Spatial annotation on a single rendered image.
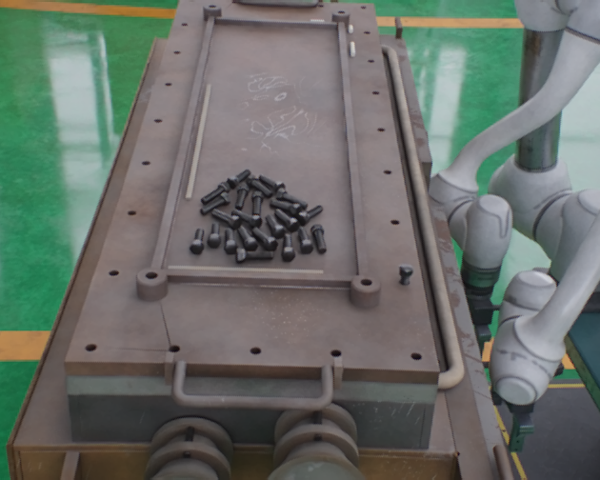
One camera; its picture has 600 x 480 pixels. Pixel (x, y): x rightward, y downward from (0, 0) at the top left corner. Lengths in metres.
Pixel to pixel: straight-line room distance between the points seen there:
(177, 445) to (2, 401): 2.02
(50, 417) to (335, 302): 0.40
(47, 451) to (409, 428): 0.46
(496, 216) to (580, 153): 2.64
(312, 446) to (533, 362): 0.70
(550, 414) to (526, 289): 0.88
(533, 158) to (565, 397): 0.75
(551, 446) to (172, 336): 1.59
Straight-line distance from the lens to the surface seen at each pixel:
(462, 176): 2.18
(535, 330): 1.74
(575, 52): 2.02
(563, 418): 2.69
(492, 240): 2.09
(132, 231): 1.37
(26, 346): 3.33
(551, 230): 2.33
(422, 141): 1.95
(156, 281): 1.22
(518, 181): 2.36
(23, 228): 3.93
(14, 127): 4.70
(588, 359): 2.25
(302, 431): 1.13
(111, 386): 1.18
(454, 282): 1.53
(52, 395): 1.31
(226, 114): 1.70
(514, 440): 2.06
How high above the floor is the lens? 2.12
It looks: 33 degrees down
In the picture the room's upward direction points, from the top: 3 degrees clockwise
